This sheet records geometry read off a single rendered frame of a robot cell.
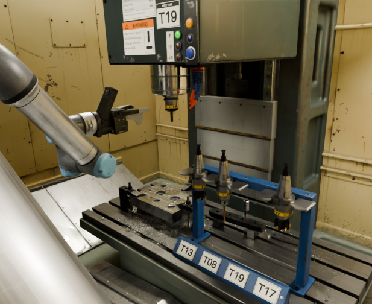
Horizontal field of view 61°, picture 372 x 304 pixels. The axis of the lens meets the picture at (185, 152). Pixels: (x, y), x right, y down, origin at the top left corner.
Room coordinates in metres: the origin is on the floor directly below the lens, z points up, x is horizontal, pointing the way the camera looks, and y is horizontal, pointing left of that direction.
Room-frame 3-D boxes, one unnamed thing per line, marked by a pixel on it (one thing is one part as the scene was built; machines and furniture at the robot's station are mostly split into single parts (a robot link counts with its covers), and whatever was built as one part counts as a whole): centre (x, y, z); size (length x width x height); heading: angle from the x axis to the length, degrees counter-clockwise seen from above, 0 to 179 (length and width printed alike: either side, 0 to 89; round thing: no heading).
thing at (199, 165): (1.09, -0.05, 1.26); 0.04 x 0.04 x 0.07
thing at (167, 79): (1.31, 0.05, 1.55); 0.16 x 0.16 x 0.12
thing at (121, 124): (1.10, 0.27, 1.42); 0.12 x 0.08 x 0.09; 134
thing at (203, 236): (1.17, -0.04, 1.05); 0.10 x 0.05 x 0.30; 137
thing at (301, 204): (0.83, -0.33, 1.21); 0.07 x 0.05 x 0.01; 137
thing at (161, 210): (1.40, 0.09, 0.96); 0.29 x 0.23 x 0.05; 47
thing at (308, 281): (0.87, -0.37, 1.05); 0.10 x 0.05 x 0.30; 137
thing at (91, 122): (1.05, 0.32, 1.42); 0.08 x 0.05 x 0.08; 44
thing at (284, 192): (0.87, -0.29, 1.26); 0.04 x 0.04 x 0.07
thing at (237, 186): (0.98, -0.17, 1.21); 0.07 x 0.05 x 0.01; 137
